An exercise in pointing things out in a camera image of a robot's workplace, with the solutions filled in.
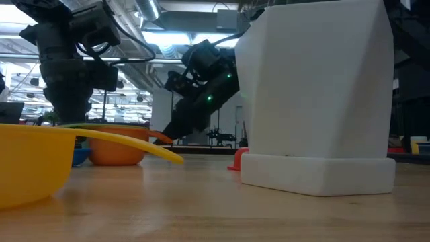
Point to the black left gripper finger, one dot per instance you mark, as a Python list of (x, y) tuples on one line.
[(72, 112)]

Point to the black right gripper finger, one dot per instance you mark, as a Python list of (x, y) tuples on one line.
[(171, 134)]

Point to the blue measuring cup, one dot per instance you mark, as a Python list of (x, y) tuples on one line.
[(80, 156)]

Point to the orange measuring cup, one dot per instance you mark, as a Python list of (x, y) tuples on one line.
[(114, 148)]

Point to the yellow measuring cup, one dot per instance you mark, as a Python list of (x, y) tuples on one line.
[(30, 161)]

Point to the red measuring cup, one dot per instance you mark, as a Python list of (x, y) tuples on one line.
[(240, 159)]

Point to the background black robot arm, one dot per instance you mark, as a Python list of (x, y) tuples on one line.
[(220, 137)]

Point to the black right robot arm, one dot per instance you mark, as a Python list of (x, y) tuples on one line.
[(225, 87)]

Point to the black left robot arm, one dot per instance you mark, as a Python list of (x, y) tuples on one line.
[(50, 37)]

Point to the background potted plant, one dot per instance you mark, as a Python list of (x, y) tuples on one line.
[(50, 117)]

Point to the dark background monitor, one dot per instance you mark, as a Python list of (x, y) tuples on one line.
[(10, 112)]

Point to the ceiling light panel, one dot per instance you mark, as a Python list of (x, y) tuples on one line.
[(168, 37)]

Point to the white faceted planter pot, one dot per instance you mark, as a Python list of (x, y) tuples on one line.
[(315, 84)]

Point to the white planter saucer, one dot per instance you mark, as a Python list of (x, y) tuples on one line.
[(315, 174)]

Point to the background red tray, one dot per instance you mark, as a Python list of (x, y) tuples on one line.
[(396, 149)]

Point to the background yellow container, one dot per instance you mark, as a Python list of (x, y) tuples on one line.
[(418, 144)]

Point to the black background frame stand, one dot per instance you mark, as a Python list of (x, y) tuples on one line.
[(105, 104)]

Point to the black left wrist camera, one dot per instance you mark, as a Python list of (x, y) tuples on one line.
[(102, 77)]

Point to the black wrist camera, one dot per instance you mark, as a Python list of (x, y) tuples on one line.
[(102, 77), (201, 55)]

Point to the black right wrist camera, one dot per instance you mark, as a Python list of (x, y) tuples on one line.
[(201, 55)]

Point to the silver ceiling duct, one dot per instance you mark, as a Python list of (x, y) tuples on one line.
[(148, 8)]

